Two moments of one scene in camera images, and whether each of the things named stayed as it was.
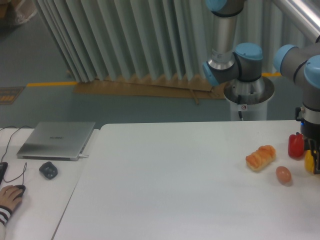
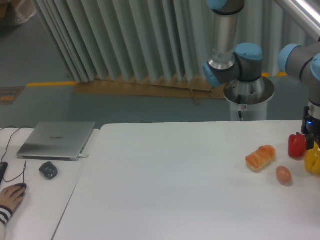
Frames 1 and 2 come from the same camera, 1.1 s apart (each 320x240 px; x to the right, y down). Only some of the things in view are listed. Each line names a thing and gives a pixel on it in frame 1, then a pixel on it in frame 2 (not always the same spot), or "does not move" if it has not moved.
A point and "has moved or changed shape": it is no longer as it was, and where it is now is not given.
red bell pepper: (296, 145) does not move
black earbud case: (48, 170) does not move
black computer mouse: (20, 187) has moved or changed shape
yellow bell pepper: (309, 161) does not move
